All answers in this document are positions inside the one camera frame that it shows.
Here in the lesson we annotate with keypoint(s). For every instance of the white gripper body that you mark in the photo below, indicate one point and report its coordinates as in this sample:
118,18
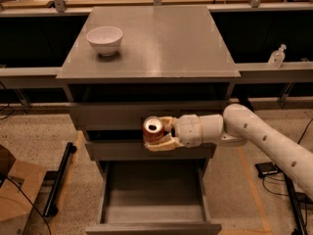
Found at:
188,130

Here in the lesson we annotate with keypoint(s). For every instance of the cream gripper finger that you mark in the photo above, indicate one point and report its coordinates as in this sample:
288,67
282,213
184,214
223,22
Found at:
168,123
166,143

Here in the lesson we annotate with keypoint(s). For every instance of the red coke can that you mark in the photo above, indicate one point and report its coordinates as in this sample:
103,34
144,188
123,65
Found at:
153,129

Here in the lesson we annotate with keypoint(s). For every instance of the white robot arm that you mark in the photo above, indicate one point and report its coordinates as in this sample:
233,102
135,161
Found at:
234,127

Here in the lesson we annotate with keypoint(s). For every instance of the grey drawer cabinet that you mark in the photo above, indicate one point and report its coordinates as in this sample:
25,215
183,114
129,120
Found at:
110,92

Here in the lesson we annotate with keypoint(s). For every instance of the grey open bottom drawer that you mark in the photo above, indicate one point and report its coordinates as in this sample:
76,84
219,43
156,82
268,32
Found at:
162,197

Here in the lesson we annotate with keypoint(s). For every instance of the grey middle drawer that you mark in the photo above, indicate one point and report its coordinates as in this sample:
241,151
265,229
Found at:
134,150

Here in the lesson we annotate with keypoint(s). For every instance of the grey top drawer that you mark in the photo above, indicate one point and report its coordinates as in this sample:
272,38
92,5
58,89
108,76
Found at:
130,115

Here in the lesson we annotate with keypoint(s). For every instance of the black power adapter box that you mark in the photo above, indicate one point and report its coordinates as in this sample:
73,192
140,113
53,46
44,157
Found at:
265,169

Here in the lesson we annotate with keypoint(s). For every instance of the white ceramic bowl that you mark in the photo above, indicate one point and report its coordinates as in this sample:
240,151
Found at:
105,40

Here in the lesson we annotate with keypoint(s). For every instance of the clear sanitizer pump bottle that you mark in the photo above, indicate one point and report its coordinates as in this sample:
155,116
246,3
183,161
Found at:
277,57

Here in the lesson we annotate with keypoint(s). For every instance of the black bar left floor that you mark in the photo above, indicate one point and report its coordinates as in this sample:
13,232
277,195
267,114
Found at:
56,178

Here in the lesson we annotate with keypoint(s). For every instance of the black bar floor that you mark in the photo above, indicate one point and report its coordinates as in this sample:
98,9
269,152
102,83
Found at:
56,178
298,217

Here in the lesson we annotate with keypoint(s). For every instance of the black bar right floor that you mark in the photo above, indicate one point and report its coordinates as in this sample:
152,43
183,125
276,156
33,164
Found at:
298,217

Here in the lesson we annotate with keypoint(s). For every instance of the brown cardboard box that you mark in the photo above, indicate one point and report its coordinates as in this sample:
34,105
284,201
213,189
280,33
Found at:
18,191

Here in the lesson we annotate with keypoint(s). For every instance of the grey metal rail frame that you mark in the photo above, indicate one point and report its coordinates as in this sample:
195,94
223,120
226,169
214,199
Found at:
32,72

